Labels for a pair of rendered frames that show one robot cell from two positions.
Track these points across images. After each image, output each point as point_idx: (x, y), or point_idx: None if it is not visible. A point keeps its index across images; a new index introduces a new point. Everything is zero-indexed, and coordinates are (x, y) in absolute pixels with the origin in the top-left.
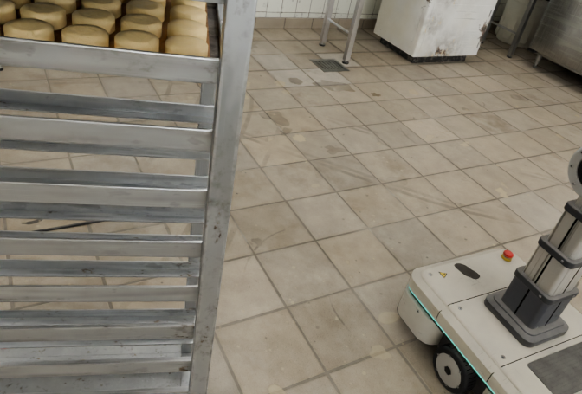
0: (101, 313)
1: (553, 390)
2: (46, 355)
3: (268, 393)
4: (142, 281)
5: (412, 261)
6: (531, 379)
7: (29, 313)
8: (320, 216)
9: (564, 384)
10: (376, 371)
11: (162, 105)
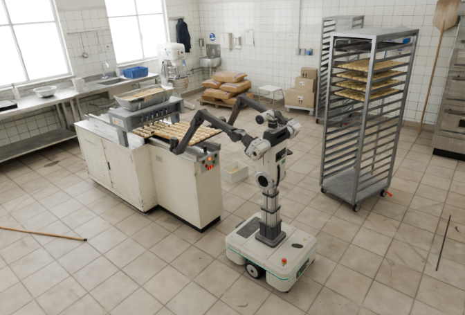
0: (368, 179)
1: (257, 217)
2: (375, 189)
3: (329, 219)
4: (396, 228)
5: (325, 294)
6: None
7: (378, 174)
8: (388, 298)
9: (254, 221)
10: None
11: (367, 127)
